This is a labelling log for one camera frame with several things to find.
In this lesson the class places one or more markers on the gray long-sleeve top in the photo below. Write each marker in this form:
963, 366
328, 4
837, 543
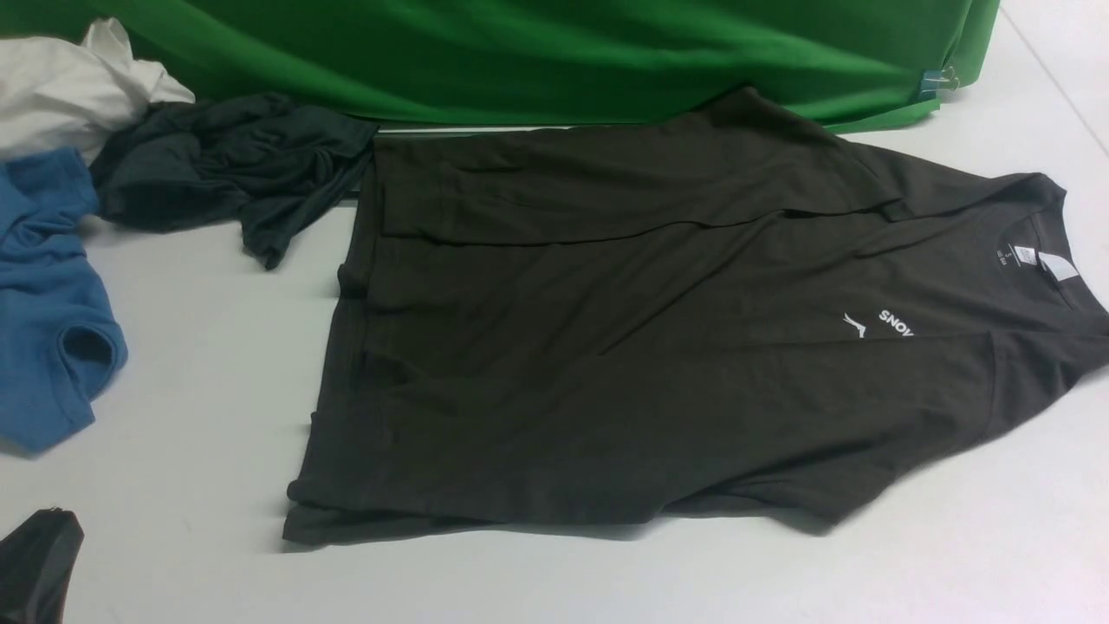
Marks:
730, 312

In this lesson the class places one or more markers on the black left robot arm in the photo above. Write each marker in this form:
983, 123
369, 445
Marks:
37, 562

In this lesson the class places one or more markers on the dark teal crumpled garment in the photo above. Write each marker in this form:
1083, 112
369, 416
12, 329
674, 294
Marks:
264, 160

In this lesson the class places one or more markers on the green backdrop cloth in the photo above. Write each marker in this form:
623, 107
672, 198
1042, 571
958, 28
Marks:
853, 66

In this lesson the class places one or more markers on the blue binder clip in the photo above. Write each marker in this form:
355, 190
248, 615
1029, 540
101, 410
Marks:
932, 82

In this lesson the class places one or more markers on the blue garment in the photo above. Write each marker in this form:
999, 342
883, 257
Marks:
60, 343

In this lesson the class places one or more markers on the white crumpled garment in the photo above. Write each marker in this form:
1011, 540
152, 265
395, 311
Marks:
55, 93

